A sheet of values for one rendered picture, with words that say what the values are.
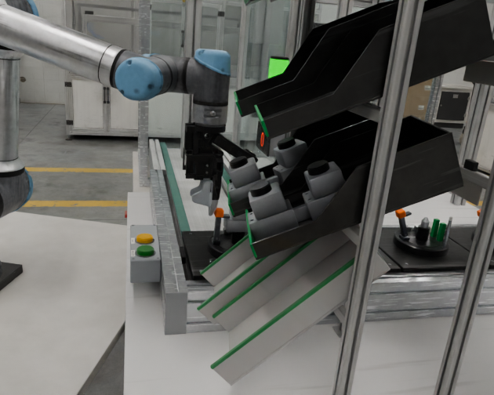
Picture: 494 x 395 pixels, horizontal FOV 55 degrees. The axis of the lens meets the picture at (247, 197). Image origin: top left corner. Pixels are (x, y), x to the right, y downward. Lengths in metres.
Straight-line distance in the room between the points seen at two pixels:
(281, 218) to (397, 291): 0.57
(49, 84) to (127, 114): 3.08
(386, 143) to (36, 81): 8.87
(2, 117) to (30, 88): 8.10
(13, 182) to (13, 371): 0.47
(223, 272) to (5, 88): 0.64
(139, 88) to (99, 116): 5.55
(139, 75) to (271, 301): 0.45
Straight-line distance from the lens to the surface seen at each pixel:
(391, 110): 0.57
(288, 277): 0.79
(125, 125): 6.45
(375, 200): 0.59
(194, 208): 1.55
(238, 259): 0.93
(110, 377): 2.31
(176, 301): 1.00
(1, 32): 1.03
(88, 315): 1.12
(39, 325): 1.11
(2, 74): 1.21
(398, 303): 1.19
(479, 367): 1.14
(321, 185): 0.65
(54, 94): 9.28
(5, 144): 1.25
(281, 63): 1.24
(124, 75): 0.90
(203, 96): 1.01
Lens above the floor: 1.46
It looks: 19 degrees down
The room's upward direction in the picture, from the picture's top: 5 degrees clockwise
